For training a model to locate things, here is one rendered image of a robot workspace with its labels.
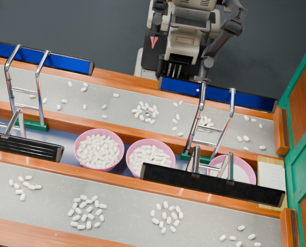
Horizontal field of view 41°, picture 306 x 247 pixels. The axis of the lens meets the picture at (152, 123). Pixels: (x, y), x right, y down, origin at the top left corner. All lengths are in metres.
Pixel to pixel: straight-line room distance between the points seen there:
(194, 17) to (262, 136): 0.86
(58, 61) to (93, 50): 1.78
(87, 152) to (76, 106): 0.34
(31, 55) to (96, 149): 0.60
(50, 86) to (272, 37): 2.79
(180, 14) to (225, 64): 1.50
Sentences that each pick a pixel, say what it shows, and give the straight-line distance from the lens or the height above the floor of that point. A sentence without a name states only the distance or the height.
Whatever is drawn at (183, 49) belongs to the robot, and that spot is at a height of 0.80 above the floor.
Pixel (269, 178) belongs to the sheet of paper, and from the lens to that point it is 2.28.
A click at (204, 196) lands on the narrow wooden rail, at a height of 0.76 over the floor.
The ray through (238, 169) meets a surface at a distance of 2.31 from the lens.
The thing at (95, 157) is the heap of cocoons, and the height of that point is 0.74.
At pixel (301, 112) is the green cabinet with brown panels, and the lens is 2.36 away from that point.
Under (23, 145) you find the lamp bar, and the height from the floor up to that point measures 1.09.
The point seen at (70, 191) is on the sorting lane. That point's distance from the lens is 2.07.
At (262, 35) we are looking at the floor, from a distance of 4.62.
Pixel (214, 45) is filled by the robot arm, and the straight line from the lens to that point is 2.37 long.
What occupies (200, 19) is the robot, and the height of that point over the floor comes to 1.04.
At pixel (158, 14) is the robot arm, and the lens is 2.32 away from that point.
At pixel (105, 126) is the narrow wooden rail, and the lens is 2.28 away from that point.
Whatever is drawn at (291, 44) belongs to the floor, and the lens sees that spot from 4.65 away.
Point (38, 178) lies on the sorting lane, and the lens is 2.12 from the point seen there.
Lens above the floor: 2.52
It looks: 49 degrees down
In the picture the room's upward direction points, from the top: 12 degrees clockwise
